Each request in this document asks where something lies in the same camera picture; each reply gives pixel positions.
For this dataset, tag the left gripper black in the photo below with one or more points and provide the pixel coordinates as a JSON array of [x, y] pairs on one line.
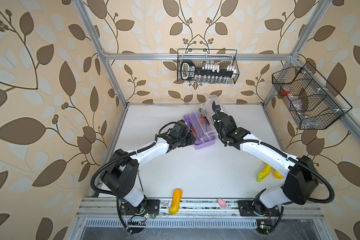
[[191, 139]]

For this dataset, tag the yellow black thin screwdriver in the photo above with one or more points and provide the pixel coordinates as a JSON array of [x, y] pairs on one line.
[[140, 181]]

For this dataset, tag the red black ratchet wrench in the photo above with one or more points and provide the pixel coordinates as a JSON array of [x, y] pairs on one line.
[[206, 121]]

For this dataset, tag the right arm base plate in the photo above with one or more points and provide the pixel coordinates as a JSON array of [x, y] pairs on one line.
[[246, 208]]

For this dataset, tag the yellow squash toy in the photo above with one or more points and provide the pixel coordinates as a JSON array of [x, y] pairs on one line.
[[176, 199]]

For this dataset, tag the black socket set holder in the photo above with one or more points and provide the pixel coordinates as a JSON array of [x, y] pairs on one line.
[[188, 70]]

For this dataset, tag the right black wire basket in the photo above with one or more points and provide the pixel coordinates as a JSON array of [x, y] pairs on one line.
[[320, 102]]

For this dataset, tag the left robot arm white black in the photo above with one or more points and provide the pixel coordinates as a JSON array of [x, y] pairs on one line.
[[118, 176]]

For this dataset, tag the back black wire basket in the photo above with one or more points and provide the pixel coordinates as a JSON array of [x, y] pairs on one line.
[[222, 57]]

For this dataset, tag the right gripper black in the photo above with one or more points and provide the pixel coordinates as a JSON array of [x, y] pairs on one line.
[[232, 122]]

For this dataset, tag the red capped clear bottle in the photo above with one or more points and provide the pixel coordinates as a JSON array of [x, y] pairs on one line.
[[287, 92]]

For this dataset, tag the orange handle screwdriver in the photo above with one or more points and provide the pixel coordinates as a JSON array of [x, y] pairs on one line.
[[201, 119]]

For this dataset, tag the yellow lemon toy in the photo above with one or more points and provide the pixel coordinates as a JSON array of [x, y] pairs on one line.
[[277, 175]]

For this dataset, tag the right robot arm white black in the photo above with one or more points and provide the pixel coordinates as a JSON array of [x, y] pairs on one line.
[[302, 182]]

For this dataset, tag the yellow banana toy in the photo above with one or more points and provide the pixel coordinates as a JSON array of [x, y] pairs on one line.
[[264, 173]]

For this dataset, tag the purple clear plastic tool box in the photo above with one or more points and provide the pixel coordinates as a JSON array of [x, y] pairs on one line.
[[210, 134]]

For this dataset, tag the pink pig toy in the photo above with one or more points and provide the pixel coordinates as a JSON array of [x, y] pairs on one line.
[[222, 203]]

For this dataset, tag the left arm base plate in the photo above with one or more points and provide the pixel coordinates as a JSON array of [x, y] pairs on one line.
[[147, 206]]

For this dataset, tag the black wire basket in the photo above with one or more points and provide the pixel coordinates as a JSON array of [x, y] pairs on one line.
[[222, 57], [320, 102]]

